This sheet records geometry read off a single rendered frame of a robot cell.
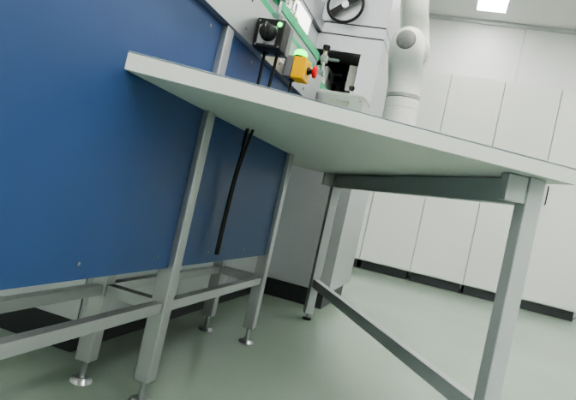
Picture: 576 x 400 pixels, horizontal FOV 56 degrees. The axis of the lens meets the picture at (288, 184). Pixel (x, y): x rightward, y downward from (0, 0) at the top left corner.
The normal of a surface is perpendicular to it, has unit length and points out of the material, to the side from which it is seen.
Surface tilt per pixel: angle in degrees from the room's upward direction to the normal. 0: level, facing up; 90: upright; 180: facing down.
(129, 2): 90
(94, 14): 90
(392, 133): 90
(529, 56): 90
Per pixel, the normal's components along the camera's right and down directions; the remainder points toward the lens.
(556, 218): -0.27, -0.08
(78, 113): 0.94, 0.20
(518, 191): 0.21, 0.02
